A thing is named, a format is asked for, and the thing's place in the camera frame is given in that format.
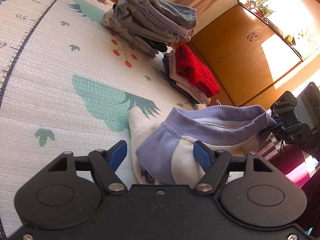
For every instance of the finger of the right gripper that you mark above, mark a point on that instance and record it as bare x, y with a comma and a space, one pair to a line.
283, 106
298, 134

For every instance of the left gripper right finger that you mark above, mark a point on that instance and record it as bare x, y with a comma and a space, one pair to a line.
214, 164

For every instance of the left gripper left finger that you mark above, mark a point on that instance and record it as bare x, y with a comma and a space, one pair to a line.
104, 165

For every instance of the lavender and cream sweatshirt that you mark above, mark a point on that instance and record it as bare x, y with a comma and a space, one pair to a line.
162, 152

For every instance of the orange wooden cabinet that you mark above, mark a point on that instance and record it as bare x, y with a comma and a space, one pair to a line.
245, 55

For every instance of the patterned foam play mat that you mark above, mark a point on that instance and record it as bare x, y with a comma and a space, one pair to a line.
67, 84

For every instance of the pink folded garment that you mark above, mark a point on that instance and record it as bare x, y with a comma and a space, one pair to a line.
184, 84

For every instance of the red knit sweater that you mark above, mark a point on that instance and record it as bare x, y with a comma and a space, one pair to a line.
191, 68

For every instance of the windowsill potted plant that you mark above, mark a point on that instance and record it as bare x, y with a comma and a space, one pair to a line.
260, 8

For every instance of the black folded garment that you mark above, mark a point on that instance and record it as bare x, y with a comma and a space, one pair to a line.
159, 46

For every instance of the grey folded top garment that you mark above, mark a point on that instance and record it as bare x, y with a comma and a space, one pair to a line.
182, 15

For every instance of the olive grey folded garment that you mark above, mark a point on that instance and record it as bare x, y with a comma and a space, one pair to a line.
130, 16

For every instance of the floral white folded garment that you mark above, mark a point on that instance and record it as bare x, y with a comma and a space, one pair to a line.
110, 21

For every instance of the lavender folded garment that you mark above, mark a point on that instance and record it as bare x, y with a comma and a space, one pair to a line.
163, 21

